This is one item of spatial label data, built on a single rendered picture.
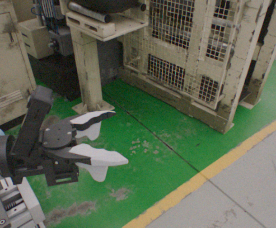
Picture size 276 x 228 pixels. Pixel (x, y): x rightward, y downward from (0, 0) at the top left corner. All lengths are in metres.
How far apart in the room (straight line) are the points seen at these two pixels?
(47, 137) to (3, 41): 1.56
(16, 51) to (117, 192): 1.18
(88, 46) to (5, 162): 1.56
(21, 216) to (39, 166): 0.42
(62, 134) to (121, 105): 1.87
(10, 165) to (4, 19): 1.55
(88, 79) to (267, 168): 1.42
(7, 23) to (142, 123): 1.18
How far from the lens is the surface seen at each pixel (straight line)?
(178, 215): 1.61
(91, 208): 1.63
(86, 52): 1.95
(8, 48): 2.01
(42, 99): 0.40
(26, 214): 0.89
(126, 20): 1.77
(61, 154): 0.42
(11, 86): 2.10
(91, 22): 1.57
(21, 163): 0.49
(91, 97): 2.13
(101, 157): 0.40
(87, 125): 0.49
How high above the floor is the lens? 1.37
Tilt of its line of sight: 39 degrees down
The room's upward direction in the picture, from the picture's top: straight up
